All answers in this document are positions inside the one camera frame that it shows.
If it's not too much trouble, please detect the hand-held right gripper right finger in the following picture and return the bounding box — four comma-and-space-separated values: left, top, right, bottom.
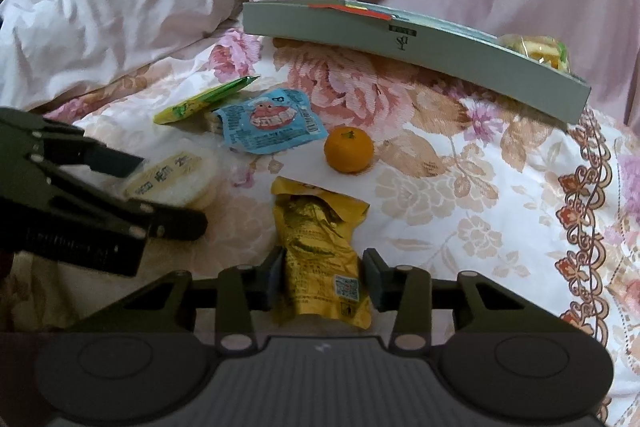
362, 248, 571, 354

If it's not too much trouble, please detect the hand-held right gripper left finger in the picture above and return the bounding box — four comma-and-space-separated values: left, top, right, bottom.
70, 246, 286, 354

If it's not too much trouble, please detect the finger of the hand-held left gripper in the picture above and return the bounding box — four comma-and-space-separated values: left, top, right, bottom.
30, 154, 208, 243
0, 107, 145, 179

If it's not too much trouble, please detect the white round cake packet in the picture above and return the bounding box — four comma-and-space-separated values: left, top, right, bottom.
122, 151, 221, 210

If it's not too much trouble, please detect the gold foil snack packet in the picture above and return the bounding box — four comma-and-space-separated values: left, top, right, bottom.
271, 177, 373, 329

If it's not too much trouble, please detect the green yellow snack packet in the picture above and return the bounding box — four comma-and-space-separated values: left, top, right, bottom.
153, 76, 261, 124

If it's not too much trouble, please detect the light blue cartoon snack packet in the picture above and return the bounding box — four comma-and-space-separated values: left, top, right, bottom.
214, 89, 325, 155

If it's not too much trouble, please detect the grey shallow cardboard box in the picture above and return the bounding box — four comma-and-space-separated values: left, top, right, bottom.
241, 0, 591, 124

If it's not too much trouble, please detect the sliced bread packet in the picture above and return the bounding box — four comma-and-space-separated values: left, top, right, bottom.
497, 34, 574, 72

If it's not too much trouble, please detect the small clear cracker packet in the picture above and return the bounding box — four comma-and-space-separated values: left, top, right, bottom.
205, 109, 226, 136

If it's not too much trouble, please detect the floral bedsheet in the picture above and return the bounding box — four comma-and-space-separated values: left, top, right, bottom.
0, 27, 640, 427

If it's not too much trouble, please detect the orange tangerine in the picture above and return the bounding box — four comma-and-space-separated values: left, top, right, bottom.
324, 128, 375, 174

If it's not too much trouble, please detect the pale pink quilt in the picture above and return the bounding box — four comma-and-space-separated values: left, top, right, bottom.
0, 0, 251, 114

